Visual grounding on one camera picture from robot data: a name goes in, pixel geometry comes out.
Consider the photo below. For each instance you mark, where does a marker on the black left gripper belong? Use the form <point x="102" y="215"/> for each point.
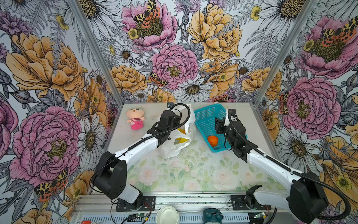
<point x="177" y="120"/>

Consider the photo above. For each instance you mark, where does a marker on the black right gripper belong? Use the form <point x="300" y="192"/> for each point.
<point x="219" y="125"/>

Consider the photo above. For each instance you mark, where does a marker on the orange fruit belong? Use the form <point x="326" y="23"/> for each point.
<point x="213" y="140"/>

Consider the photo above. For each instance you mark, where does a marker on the white translucent plastic bag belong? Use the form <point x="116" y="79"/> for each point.
<point x="169" y="149"/>

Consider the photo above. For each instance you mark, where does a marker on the yellow banana fruit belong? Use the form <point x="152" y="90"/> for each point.
<point x="181" y="140"/>

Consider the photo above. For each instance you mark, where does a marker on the teal plastic mesh basket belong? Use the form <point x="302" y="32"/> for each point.
<point x="205" y="123"/>

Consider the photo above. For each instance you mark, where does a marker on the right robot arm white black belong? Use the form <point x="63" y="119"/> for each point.
<point x="304" y="198"/>

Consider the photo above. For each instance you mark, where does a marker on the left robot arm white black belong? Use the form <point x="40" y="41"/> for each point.
<point x="110" y="176"/>

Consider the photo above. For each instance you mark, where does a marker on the pink plush doll toy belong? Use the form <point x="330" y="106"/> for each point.
<point x="136" y="118"/>

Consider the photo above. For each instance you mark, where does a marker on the dark teal round container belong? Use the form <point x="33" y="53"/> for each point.
<point x="212" y="216"/>

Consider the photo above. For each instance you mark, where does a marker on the white round cup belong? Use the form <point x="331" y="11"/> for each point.
<point x="167" y="215"/>

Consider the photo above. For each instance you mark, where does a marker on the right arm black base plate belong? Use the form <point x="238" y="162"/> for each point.
<point x="243" y="203"/>

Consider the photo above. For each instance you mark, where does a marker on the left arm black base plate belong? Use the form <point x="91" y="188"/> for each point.
<point x="143" y="203"/>

